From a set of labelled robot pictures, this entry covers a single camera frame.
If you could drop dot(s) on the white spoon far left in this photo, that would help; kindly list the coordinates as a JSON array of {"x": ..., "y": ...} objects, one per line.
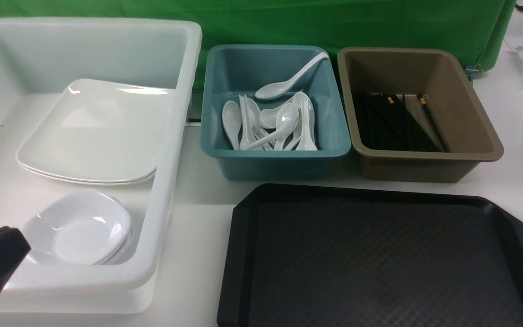
[{"x": 232, "y": 123}]

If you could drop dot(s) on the black serving tray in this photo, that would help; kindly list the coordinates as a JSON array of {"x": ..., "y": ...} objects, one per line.
[{"x": 309, "y": 256}]

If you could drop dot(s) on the white plate in bin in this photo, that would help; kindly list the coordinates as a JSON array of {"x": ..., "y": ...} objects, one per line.
[{"x": 84, "y": 182}]

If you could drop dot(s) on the white bowl in bin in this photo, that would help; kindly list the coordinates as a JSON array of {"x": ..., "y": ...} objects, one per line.
[{"x": 85, "y": 227}]

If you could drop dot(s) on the white spoon far right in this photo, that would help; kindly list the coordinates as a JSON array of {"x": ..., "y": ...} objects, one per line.
[{"x": 306, "y": 122}]

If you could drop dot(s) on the green cloth backdrop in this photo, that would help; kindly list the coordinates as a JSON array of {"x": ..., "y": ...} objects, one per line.
[{"x": 471, "y": 30}]

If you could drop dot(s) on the black chopsticks pile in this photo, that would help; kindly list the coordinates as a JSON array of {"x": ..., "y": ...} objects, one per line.
[{"x": 385, "y": 123}]

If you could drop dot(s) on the brown plastic bin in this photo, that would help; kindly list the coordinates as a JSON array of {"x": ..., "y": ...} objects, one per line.
[{"x": 436, "y": 74}]

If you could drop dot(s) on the white square rice plate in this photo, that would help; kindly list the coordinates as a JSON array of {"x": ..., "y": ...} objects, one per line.
[{"x": 100, "y": 131}]

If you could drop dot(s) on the teal plastic bin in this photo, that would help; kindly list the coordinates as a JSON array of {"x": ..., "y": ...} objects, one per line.
[{"x": 241, "y": 69}]

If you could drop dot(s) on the large white plastic bin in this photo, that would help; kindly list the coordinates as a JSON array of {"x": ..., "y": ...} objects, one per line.
[{"x": 39, "y": 58}]

